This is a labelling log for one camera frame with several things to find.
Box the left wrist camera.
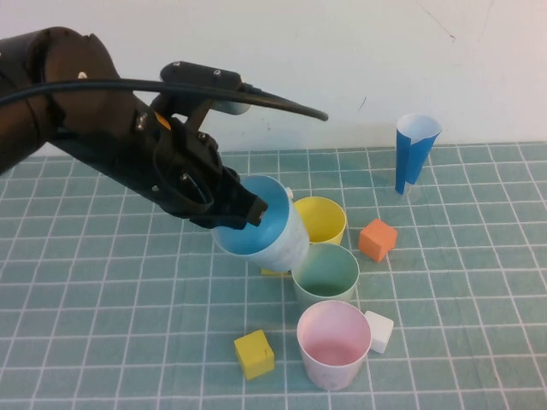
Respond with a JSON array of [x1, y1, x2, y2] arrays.
[[159, 61, 254, 116]]

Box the pink plastic cup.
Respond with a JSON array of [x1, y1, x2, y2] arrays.
[[297, 299, 373, 392]]

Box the orange foam cube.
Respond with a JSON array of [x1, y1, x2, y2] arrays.
[[358, 218, 399, 263]]

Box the light blue plastic cup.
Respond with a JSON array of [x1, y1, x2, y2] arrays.
[[212, 173, 311, 273]]

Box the green plastic cup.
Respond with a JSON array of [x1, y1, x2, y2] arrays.
[[291, 243, 361, 305]]

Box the yellow plastic cup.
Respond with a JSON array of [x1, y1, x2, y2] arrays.
[[293, 196, 348, 246]]

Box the white foam cube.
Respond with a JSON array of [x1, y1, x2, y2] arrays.
[[363, 310, 395, 354]]

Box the green grid table mat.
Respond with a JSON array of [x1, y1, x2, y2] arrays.
[[0, 143, 547, 410]]

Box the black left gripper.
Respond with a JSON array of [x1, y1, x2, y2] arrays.
[[149, 111, 269, 231]]

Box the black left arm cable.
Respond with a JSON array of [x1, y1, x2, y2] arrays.
[[0, 78, 329, 123]]

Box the blue rolled paper cone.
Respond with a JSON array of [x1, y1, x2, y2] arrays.
[[395, 114, 443, 196]]

